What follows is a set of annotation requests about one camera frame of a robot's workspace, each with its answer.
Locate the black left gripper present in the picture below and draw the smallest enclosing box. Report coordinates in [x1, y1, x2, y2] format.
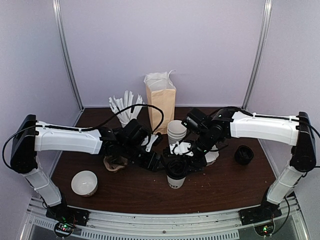
[121, 142, 167, 174]

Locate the black plastic cup lid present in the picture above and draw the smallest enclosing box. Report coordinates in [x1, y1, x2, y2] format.
[166, 160, 188, 180]

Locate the white paper coffee cup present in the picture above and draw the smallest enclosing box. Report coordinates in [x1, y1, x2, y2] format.
[167, 174, 186, 189]

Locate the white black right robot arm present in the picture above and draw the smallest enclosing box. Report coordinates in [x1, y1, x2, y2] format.
[163, 106, 317, 221]

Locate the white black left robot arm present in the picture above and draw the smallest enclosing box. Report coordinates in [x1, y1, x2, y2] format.
[9, 114, 164, 222]

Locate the brown paper takeout bag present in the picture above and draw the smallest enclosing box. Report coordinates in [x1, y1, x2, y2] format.
[143, 70, 177, 134]

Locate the white scalloped dish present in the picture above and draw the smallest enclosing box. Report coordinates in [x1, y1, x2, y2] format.
[204, 145, 219, 167]

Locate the cardboard cup carrier tray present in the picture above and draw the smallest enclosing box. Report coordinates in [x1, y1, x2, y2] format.
[103, 156, 128, 173]

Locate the stack of white paper cups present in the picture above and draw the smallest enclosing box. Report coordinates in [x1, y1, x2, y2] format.
[167, 120, 187, 144]

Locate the stack of black cup lids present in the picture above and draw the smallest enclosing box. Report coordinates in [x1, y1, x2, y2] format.
[234, 145, 254, 166]

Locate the white round bowl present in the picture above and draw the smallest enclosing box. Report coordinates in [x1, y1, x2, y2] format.
[70, 170, 98, 197]

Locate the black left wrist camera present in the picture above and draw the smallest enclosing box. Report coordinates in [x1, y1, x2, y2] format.
[118, 119, 151, 146]

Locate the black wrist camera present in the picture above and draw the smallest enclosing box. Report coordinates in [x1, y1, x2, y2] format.
[118, 119, 151, 146]
[181, 108, 212, 134]

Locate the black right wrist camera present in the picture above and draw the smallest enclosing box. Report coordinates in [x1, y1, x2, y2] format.
[181, 108, 212, 134]

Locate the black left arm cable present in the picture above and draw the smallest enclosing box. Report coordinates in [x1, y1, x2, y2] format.
[82, 104, 165, 133]

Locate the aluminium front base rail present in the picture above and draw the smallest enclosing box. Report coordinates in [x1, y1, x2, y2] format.
[17, 196, 311, 240]

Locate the aluminium frame post right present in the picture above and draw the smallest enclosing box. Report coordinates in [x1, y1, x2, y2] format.
[242, 0, 273, 109]

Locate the aluminium frame post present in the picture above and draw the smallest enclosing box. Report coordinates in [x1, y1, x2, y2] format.
[242, 0, 273, 109]
[52, 0, 84, 111]

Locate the aluminium frame post left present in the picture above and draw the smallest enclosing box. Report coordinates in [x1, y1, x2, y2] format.
[52, 0, 84, 111]

